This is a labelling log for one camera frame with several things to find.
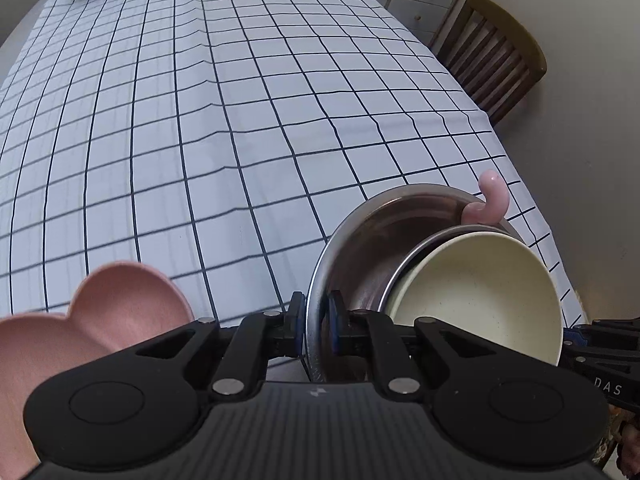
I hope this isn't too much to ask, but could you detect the pink divided plate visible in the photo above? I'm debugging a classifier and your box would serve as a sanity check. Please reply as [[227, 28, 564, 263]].
[[1, 261, 194, 479]]

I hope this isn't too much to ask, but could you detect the cream round bowl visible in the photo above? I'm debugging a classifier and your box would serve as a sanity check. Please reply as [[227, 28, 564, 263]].
[[381, 231, 563, 365]]

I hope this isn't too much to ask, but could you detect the large steel mixing bowl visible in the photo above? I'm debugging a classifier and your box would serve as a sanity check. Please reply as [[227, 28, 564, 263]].
[[306, 183, 477, 382]]

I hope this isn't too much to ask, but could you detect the white checked tablecloth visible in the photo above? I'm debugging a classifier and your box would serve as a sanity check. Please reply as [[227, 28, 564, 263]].
[[0, 0, 590, 380]]

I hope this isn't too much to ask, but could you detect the wooden chair right side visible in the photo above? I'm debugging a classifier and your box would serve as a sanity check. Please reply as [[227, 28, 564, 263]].
[[436, 0, 547, 125]]

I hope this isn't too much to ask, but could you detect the pink bowl with steel insert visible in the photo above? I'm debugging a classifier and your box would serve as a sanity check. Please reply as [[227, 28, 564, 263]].
[[378, 169, 510, 316]]

